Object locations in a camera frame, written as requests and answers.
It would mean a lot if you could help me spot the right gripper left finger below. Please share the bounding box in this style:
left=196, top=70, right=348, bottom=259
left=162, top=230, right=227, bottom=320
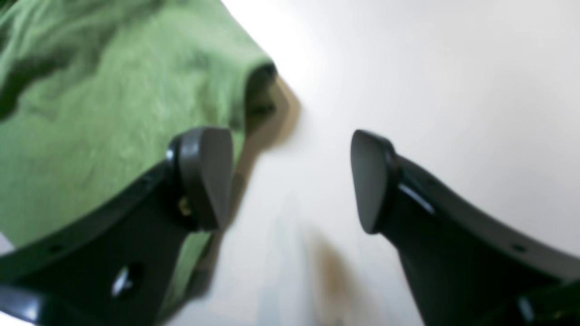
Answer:
left=1, top=127, right=233, bottom=326

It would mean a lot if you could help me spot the green t-shirt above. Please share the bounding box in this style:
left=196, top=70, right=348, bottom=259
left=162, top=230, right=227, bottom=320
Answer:
left=0, top=0, right=277, bottom=322

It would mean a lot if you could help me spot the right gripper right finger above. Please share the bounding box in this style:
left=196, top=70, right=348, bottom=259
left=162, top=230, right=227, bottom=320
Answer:
left=350, top=129, right=580, bottom=326

